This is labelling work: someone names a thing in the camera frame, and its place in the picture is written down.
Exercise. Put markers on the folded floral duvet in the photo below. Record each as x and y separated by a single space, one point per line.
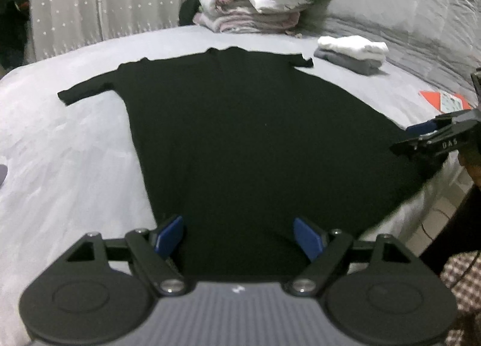
250 16

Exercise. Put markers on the checkered fabric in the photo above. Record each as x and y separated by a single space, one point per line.
461 274

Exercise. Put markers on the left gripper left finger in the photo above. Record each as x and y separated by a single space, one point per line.
149 250

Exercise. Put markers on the person right hand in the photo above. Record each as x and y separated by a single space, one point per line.
470 160

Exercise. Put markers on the black t-shirt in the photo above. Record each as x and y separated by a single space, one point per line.
242 143

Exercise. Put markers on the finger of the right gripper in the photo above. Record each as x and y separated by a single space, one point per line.
423 128
419 148

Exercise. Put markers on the red white paper packet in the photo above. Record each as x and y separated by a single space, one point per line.
445 102

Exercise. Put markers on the grey bed sheet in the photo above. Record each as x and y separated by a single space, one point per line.
72 170

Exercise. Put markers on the grey quilted bedspread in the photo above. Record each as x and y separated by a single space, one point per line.
436 40

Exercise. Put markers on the white folded garment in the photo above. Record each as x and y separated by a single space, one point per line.
354 46

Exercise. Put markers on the round phone stand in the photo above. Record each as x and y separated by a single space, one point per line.
3 173

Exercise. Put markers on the black hanging clothes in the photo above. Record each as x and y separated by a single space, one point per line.
14 19

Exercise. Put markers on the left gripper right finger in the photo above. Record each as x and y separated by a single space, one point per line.
327 252

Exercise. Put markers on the grey folded garment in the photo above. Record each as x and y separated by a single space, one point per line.
363 67

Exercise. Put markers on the black item behind duvet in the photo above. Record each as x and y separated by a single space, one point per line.
188 11

